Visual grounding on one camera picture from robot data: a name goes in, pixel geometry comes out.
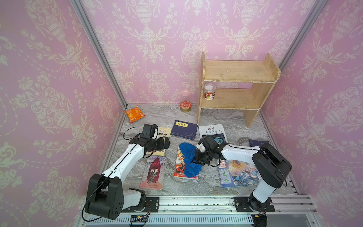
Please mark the blue cloth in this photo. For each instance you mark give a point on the blue cloth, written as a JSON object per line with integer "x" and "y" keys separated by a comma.
{"x": 189, "y": 152}

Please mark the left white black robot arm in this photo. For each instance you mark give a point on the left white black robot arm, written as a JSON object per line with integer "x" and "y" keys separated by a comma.
{"x": 105, "y": 196}

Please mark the left aluminium corner post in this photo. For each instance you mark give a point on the left aluminium corner post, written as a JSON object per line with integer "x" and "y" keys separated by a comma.
{"x": 90, "y": 31}

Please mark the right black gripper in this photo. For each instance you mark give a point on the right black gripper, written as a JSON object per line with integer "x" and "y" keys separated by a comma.
{"x": 198, "y": 160}

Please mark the red manga comic book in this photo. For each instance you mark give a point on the red manga comic book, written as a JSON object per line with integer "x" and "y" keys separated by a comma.
{"x": 180, "y": 166}

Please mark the navy Guiguzi book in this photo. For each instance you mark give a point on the navy Guiguzi book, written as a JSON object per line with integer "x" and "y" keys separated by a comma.
{"x": 254, "y": 143}

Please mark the yellow history picture book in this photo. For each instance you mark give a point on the yellow history picture book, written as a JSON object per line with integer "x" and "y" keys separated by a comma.
{"x": 162, "y": 132}

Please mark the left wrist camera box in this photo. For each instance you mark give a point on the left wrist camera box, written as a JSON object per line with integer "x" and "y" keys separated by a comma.
{"x": 150, "y": 131}

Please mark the aluminium front rail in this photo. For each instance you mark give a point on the aluminium front rail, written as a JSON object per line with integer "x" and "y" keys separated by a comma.
{"x": 213, "y": 211}

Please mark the wooden two-tier shelf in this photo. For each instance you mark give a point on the wooden two-tier shelf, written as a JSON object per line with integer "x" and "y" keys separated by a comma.
{"x": 240, "y": 85}

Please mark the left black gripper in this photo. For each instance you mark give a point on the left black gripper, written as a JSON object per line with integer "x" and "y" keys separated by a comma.
{"x": 162, "y": 145}

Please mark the colourful sunflower magazine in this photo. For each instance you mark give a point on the colourful sunflower magazine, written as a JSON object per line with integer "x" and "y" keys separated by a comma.
{"x": 238, "y": 174}

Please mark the dark blue book yellow label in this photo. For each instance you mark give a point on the dark blue book yellow label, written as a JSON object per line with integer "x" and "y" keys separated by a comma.
{"x": 184, "y": 130}

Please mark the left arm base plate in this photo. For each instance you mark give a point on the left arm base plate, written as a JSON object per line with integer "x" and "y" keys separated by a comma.
{"x": 151, "y": 205}

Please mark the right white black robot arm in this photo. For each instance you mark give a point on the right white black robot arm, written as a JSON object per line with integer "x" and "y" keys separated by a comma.
{"x": 271, "y": 164}

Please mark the white red cup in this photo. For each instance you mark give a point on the white red cup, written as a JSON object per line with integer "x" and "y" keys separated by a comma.
{"x": 209, "y": 91}

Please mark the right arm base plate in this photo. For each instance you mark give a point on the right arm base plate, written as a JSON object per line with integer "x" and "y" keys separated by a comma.
{"x": 249, "y": 204}

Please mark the orange snack bag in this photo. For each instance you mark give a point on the orange snack bag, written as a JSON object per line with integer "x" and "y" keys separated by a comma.
{"x": 134, "y": 114}

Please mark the Hamlet purple red book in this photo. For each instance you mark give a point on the Hamlet purple red book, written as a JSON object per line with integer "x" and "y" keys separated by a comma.
{"x": 153, "y": 176}

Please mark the white science magazine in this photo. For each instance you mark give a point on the white science magazine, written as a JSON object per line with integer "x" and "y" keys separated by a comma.
{"x": 217, "y": 132}

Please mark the right aluminium corner post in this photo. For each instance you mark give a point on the right aluminium corner post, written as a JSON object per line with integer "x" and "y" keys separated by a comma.
{"x": 284, "y": 33}

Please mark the aluminium corner post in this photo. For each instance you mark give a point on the aluminium corner post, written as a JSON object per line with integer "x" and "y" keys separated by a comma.
{"x": 284, "y": 33}
{"x": 90, "y": 31}

